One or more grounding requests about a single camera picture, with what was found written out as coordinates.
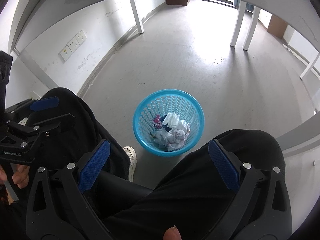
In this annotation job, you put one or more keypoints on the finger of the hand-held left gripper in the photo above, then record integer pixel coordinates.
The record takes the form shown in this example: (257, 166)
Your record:
(50, 123)
(45, 103)

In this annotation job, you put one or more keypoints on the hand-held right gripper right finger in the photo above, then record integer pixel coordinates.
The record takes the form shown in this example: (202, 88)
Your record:
(222, 165)

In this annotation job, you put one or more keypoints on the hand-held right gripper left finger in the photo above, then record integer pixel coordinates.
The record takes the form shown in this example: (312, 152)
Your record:
(95, 166)

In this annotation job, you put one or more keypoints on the white plastic bag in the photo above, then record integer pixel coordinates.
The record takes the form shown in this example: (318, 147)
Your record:
(175, 143)

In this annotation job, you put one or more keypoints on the white tissue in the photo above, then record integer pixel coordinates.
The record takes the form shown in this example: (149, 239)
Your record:
(183, 127)
(171, 120)

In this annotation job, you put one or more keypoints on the blue plastic basket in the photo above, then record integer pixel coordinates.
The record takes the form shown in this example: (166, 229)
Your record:
(190, 110)

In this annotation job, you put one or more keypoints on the dark blue plastic bag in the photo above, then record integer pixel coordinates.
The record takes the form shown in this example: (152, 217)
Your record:
(165, 129)

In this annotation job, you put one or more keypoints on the red white snack wrapper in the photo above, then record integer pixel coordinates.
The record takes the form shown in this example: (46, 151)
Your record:
(158, 122)

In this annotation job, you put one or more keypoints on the person's left hand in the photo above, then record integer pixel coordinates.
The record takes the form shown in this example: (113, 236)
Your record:
(22, 177)

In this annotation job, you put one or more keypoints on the person's right hand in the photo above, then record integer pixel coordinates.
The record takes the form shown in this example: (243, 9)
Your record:
(172, 233)

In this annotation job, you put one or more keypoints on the person's left leg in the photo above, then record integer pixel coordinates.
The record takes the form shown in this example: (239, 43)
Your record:
(75, 130)

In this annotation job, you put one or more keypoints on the white shoe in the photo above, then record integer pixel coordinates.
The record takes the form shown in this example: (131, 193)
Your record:
(131, 160)

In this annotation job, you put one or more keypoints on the white table leg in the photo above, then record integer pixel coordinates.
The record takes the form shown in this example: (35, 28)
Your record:
(251, 28)
(238, 23)
(310, 66)
(137, 15)

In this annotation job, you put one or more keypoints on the white wall socket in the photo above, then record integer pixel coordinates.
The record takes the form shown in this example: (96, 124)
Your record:
(81, 36)
(73, 44)
(66, 53)

